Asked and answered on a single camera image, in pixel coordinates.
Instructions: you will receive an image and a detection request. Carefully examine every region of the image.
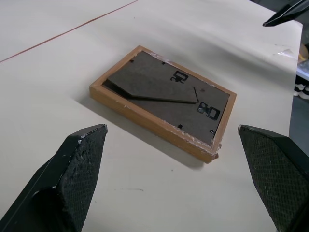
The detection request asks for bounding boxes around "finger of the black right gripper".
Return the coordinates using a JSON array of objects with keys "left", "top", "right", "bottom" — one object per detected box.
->
[{"left": 262, "top": 0, "right": 309, "bottom": 28}]

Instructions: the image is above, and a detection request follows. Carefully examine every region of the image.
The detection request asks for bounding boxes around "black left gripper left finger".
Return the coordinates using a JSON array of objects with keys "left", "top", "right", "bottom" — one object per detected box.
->
[{"left": 0, "top": 123, "right": 109, "bottom": 232}]

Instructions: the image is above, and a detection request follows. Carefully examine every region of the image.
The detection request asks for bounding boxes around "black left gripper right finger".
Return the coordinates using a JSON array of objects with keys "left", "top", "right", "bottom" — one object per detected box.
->
[{"left": 237, "top": 124, "right": 309, "bottom": 232}]

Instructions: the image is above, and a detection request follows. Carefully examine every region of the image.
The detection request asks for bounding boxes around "clear tape scrap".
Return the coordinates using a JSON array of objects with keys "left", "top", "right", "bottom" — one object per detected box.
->
[{"left": 272, "top": 47, "right": 294, "bottom": 58}]

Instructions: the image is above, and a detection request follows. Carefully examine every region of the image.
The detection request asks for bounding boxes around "yellow round object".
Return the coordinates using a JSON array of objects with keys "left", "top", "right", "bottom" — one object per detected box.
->
[{"left": 298, "top": 43, "right": 309, "bottom": 61}]

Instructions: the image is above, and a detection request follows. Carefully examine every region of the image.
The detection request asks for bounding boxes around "wooden picture frame face down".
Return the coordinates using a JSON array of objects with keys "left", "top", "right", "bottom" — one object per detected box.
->
[{"left": 88, "top": 44, "right": 238, "bottom": 164}]

